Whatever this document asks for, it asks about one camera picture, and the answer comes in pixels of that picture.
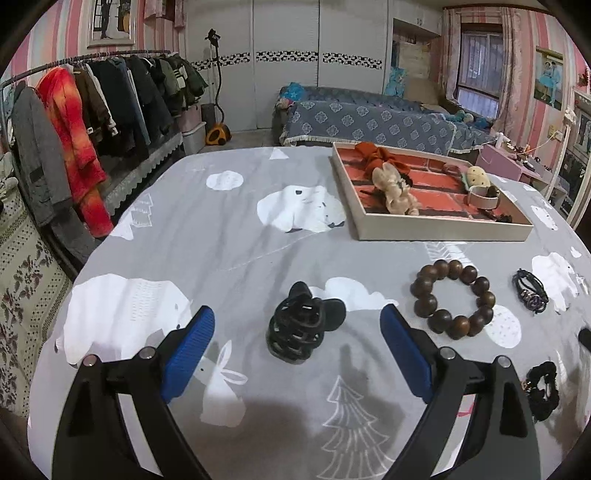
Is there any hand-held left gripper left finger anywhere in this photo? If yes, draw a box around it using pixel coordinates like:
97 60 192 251
52 305 217 480

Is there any teal cloth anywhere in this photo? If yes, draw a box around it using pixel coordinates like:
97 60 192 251
390 65 408 97

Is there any metal clothes rack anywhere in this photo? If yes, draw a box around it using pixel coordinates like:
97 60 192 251
0 48 172 97

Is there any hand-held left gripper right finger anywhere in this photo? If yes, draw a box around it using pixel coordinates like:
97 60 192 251
379 304 541 480

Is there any window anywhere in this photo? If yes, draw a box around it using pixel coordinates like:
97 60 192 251
455 21 504 121

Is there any orange scrunchie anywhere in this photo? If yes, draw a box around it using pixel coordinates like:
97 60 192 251
355 142 416 181

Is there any grey quilted coat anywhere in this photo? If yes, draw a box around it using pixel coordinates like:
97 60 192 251
10 85 100 264

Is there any white storage box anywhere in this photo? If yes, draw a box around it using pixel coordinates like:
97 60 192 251
181 122 207 155

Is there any pile of clothes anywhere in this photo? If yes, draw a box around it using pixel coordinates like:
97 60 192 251
0 152 19 199

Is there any pink desk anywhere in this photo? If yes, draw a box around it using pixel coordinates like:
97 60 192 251
475 143 568 199

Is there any beige cuff bracelet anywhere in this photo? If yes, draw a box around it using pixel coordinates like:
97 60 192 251
466 185 502 209

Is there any pink storage box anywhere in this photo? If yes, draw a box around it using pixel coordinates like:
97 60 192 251
182 104 204 132

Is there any sofa with blue patterned cover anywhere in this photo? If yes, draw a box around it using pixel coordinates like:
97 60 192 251
272 83 497 155

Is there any framed wedding picture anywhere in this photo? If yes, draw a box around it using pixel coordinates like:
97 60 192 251
88 0 138 49

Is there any beige scrunchie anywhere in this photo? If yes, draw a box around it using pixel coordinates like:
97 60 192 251
372 165 421 217

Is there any row of dark hanging clothes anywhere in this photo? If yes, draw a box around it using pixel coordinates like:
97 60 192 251
74 52 209 158

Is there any orange fleece robe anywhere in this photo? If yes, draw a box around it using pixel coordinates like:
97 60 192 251
36 67 115 238

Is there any yellow garment steamer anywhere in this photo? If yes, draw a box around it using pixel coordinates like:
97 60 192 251
204 28 233 146

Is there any grey polar bear bedsheet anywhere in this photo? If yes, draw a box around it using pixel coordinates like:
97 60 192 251
28 145 591 480

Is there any black braided bracelet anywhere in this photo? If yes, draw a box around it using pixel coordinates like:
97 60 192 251
512 268 551 315

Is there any white framed standing mirror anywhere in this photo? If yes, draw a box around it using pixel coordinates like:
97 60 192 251
551 88 591 227

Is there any black hair claw clip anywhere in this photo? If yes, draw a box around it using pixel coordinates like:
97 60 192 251
265 281 347 365

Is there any white wardrobe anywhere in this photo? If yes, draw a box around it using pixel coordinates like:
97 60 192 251
185 0 444 132

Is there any beige floral patterned blanket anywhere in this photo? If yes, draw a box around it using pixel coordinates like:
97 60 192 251
0 194 75 407

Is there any wall poster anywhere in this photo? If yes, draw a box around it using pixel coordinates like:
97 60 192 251
533 45 565 112

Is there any pink floral curtain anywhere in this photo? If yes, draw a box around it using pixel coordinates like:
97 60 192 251
496 7 536 139
143 0 188 24
436 9 462 100

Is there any beige tray with orange lining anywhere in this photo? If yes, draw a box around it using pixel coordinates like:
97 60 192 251
330 142 535 241

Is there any grey lace cover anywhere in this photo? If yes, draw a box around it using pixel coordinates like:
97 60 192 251
102 131 185 213

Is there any brown wooden bead bracelet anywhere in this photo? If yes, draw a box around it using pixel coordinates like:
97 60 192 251
410 259 497 341

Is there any black scrunchie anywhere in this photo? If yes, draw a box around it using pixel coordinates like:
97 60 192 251
523 361 560 422

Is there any yellow pineapple plush hair clip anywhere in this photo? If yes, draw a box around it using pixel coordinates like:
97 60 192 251
464 165 492 190

